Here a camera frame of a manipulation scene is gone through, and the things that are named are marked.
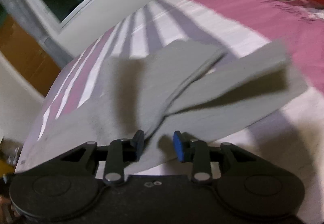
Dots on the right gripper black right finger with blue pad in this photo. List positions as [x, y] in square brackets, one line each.
[201, 155]

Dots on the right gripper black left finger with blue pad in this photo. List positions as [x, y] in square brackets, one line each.
[85, 158]

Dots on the grey pants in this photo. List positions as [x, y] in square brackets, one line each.
[187, 86]

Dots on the pink striped bed sheet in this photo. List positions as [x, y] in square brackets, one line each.
[291, 137]

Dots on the brown wooden door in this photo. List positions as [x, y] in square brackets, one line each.
[27, 56]

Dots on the grey left curtain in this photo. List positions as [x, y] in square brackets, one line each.
[27, 19]

